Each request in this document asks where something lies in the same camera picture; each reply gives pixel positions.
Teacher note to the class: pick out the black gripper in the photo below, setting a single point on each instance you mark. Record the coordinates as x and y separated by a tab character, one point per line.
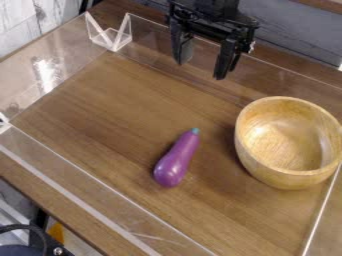
216	20

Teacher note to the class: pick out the brown wooden bowl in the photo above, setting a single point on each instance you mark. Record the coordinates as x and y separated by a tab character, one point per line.
288	142

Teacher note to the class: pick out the black clamp with cable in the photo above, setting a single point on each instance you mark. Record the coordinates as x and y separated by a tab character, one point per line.
42	244

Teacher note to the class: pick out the purple toy eggplant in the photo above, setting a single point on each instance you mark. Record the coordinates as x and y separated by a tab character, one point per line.
173	165

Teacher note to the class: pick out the clear acrylic tray walls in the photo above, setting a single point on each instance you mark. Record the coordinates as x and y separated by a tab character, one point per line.
96	115

